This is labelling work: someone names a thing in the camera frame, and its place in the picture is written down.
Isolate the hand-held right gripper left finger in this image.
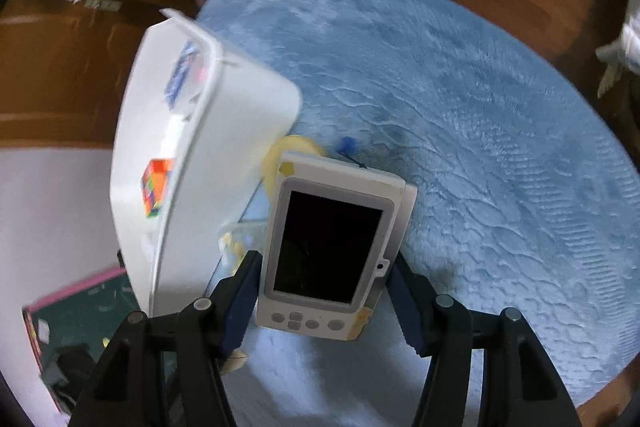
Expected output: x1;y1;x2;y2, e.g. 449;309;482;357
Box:
67;249;264;427

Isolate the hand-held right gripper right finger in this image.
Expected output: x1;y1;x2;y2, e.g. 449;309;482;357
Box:
387;254;583;427

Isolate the white handheld screen device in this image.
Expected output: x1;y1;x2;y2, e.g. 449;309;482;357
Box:
255;150;419;342

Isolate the white plastic storage bin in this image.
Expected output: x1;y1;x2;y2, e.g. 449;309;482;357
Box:
109;8;303;315

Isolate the clear box with yellow stickers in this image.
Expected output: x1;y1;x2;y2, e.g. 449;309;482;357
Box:
217;222;268;278

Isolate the multicoloured puzzle cube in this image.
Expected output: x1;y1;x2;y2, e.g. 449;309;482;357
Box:
140;158;175;219

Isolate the yellow round disc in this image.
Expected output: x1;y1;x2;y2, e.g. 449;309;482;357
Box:
260;135;326;188

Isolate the small blue tuft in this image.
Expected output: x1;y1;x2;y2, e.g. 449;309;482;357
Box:
336;137;368;168

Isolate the small black object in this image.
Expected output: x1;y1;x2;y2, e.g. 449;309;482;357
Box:
56;343;103;390

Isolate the blue plush rug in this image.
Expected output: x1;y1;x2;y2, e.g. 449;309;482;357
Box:
192;0;633;427

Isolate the blue and white packet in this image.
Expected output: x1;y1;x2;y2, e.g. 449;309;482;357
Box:
164;41;201;110

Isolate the white cloth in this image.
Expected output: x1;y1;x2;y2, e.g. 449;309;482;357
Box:
595;0;640;100

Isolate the green chalkboard with pink frame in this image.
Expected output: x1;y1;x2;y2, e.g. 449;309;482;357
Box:
21;268;181;418

